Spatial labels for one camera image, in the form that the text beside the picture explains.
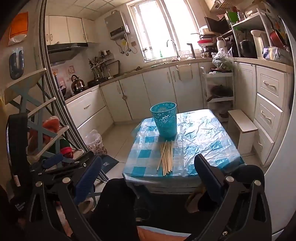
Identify blue hanging holder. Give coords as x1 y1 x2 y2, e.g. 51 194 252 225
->
9 50 25 80

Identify white countertop shelf unit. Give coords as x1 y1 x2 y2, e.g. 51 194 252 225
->
228 7 275 59

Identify grey gas water heater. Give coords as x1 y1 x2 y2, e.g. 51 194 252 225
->
104 10 130 41

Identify kitchen window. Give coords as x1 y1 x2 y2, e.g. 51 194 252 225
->
127 0 204 62

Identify white wall cabinets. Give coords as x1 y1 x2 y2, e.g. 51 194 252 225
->
45 15 99 45

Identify person's left leg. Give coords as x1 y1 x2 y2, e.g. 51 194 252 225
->
89 178 144 241

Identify orange cushion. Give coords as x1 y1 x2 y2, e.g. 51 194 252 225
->
137 226 188 241

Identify white stool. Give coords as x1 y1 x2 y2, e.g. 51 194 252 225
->
227 109 258 156

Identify plastic bag of vegetables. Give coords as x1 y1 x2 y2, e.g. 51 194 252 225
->
212 47 234 71

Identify red bowl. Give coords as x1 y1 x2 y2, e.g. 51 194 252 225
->
60 146 74 159

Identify red bag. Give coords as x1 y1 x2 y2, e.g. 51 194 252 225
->
29 116 60 153

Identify white panelled drawer cabinet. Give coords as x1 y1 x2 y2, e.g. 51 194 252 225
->
232 58 294 166

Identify pile of wooden chopsticks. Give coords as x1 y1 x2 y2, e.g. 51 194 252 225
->
157 140 174 176

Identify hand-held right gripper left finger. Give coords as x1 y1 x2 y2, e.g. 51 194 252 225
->
28 152 103 241

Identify chrome sink faucet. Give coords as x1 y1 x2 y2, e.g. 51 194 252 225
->
166 39 181 61

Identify grey sliding door frame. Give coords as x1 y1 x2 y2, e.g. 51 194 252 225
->
38 0 109 182

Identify person's right leg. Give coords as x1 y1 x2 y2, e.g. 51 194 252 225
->
238 165 264 186

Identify green box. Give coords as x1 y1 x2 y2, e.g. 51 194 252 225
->
225 10 240 24

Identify blue checked plastic tablecloth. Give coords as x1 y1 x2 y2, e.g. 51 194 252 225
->
122 109 246 186

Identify red frying pan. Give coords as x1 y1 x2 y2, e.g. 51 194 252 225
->
266 14 288 48

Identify black microwave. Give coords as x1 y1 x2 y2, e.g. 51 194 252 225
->
205 16 230 34

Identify white drawer base cabinet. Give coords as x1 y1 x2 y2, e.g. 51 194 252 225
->
65 86 115 137

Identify white trolley rack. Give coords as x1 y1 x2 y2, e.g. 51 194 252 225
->
200 67 236 121

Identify black range hood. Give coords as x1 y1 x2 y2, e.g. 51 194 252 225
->
47 43 89 64

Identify white electric kettle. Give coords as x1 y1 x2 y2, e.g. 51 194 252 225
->
250 30 271 58

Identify white thermos jug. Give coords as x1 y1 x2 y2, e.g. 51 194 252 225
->
216 37 228 55

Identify black cooking pot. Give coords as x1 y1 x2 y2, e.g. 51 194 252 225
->
239 39 258 58

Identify teal perforated plastic basket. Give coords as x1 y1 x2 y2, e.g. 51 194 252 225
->
150 101 178 139

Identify potted plant on counter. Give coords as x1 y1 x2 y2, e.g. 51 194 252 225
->
88 50 116 80

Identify wooden shelf rack blue frame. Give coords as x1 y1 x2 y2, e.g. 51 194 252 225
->
3 68 84 167

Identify white refrigerator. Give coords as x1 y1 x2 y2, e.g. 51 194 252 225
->
264 0 296 241

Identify orange plastic bag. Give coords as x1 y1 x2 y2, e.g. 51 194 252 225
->
8 11 28 45

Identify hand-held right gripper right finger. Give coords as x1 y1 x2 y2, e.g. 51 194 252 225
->
192 153 273 241

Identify black wok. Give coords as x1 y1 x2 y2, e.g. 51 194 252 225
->
207 85 233 102

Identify stack of dishes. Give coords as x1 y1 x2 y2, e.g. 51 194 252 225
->
196 25 216 52

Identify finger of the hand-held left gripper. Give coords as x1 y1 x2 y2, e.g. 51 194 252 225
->
44 151 94 178
35 152 65 173

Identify stainless steel kettle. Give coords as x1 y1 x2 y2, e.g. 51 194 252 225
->
70 75 86 92

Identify white door base cabinets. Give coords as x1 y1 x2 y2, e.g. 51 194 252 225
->
99 61 208 121

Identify person's leg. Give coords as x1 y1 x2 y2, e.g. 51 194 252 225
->
238 165 264 186
89 178 144 241

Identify dark blue box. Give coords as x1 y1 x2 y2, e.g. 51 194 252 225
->
97 155 119 174

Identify floral trash bin with bag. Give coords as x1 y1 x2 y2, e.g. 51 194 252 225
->
84 129 109 156

